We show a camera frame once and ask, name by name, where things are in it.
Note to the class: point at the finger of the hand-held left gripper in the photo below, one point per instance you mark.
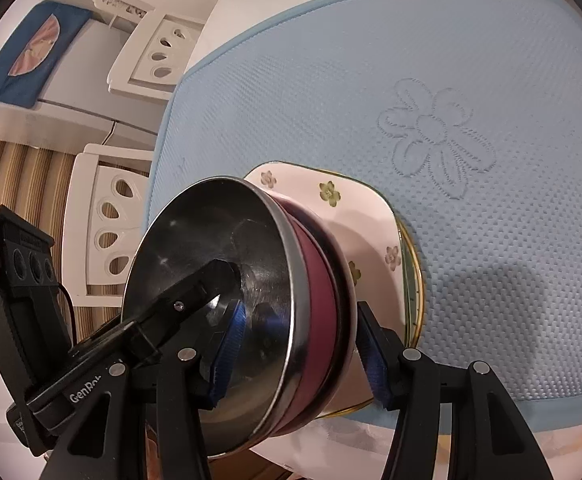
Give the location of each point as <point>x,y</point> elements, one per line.
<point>191,295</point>

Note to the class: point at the white floral square plate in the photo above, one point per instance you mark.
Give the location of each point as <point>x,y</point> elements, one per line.
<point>351,210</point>

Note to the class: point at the maroon steel bowl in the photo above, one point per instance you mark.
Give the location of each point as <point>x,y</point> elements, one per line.
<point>196,230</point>

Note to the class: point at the white chair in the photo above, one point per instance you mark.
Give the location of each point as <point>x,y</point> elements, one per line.
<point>83,200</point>
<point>136,65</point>

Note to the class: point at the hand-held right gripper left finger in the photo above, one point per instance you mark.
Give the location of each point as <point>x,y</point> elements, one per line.
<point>228,355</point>

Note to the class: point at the round leaf-pattern plate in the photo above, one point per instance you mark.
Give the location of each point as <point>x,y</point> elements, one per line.
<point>413,285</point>

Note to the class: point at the blue appliance cover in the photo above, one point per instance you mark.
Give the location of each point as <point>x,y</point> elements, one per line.
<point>16,70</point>

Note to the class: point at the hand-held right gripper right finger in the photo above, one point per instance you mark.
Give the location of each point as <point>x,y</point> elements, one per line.
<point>373,360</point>

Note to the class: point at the light blue quilted mat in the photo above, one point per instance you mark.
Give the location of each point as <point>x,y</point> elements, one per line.
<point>421,60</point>

